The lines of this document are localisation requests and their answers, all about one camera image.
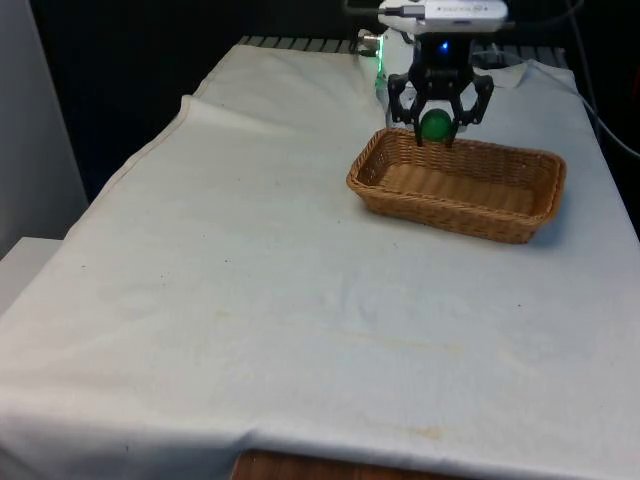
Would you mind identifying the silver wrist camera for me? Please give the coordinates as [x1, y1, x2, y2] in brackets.
[377, 0, 510, 35]

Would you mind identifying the black cable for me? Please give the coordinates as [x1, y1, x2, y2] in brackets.
[505, 0, 586, 29]

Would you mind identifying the green ball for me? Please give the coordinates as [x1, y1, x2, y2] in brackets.
[419, 107, 453, 144]

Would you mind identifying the grey cable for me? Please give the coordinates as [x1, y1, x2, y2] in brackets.
[567, 0, 640, 159]

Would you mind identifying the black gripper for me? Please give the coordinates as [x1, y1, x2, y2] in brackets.
[387, 32, 496, 151]

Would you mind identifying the brown wicker basket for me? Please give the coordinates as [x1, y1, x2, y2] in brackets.
[345, 127, 568, 245]

